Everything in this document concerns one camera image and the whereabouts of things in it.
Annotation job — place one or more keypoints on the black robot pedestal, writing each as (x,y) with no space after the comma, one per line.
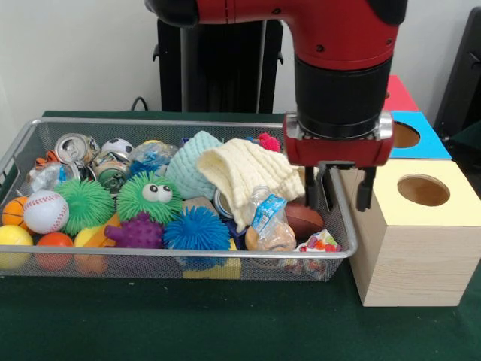
(218,68)

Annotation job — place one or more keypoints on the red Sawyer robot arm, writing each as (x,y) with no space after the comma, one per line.
(338,45)

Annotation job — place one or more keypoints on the clear mesh bin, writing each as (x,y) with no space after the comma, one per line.
(30,150)

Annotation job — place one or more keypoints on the green fuzzy ball with eyes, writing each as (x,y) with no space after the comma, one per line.
(135,204)

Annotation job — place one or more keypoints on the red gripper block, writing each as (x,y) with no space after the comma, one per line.
(338,153)

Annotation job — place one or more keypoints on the yellow ball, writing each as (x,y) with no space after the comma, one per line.
(15,239)

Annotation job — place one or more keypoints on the pale yellow knitted cloth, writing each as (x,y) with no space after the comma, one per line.
(244,177)

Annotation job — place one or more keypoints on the small brown football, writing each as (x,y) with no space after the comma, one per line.
(307,223)

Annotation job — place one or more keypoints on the white baseball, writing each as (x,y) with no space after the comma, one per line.
(45,212)

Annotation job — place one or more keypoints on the blue spiky ball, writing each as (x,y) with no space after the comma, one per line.
(197,229)

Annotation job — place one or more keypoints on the purple spiky ball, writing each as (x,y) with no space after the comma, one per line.
(139,232)

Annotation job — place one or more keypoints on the mint green knitted cloth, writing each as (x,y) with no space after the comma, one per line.
(188,165)

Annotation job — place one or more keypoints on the green spiky ball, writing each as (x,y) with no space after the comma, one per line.
(86,204)

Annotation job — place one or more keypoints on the wooden box with three holes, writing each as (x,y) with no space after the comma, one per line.
(406,248)

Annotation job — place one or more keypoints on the dark green table cloth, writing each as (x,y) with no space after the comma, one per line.
(150,323)

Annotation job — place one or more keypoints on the red orange ball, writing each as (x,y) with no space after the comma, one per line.
(55,242)

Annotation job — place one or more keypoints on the clear plastic bottle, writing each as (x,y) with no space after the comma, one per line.
(270,229)

